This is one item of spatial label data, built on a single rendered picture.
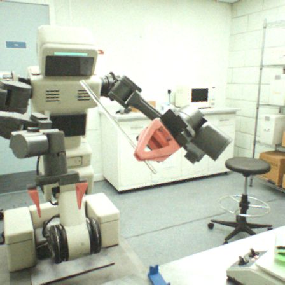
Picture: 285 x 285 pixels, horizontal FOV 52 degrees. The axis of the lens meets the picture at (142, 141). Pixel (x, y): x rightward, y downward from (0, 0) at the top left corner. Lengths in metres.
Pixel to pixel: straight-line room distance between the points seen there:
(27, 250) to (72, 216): 0.34
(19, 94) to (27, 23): 2.42
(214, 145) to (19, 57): 2.98
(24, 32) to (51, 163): 2.77
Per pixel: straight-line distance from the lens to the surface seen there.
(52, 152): 0.73
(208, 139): 0.57
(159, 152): 0.48
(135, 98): 1.13
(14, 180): 3.57
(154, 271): 0.90
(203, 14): 4.33
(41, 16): 3.47
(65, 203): 1.37
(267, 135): 3.50
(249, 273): 0.87
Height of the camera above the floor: 1.31
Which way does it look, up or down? 13 degrees down
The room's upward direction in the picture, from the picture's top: straight up
